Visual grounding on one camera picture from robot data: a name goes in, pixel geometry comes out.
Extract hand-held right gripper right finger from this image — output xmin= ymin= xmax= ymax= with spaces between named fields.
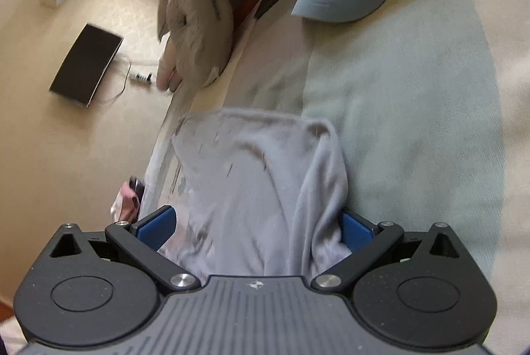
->
xmin=310 ymin=213 xmax=462 ymax=292

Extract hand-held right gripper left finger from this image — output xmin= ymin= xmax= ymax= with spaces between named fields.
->
xmin=50 ymin=205 xmax=200 ymax=292

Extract light grey printed pants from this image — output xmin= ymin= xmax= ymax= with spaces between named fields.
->
xmin=157 ymin=109 xmax=352 ymax=285

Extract pink and black object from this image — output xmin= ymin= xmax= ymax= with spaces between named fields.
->
xmin=110 ymin=177 xmax=145 ymax=223

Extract white power strip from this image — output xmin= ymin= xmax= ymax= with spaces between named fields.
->
xmin=129 ymin=69 xmax=155 ymax=85

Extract red cloth strip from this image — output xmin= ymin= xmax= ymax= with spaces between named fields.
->
xmin=236 ymin=0 xmax=270 ymax=15

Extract white cable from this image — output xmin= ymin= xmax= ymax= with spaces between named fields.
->
xmin=96 ymin=51 xmax=134 ymax=106

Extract black wall television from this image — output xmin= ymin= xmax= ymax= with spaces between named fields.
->
xmin=49 ymin=23 xmax=125 ymax=108

